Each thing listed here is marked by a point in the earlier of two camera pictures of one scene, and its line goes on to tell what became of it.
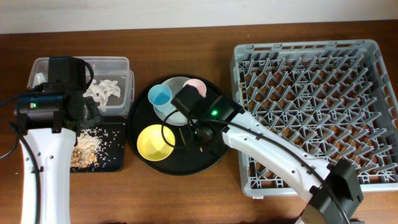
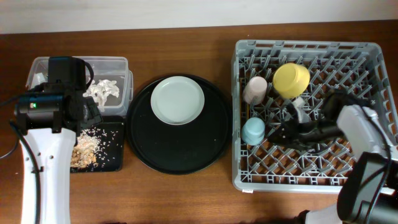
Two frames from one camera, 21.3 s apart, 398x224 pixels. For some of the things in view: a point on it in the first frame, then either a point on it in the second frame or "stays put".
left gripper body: (95, 116) stays put
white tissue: (101, 91) stays put
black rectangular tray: (111, 155) stays put
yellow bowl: (150, 143) to (291, 80)
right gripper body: (196, 134) to (304, 132)
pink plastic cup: (201, 86) to (254, 91)
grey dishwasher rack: (334, 99) stays put
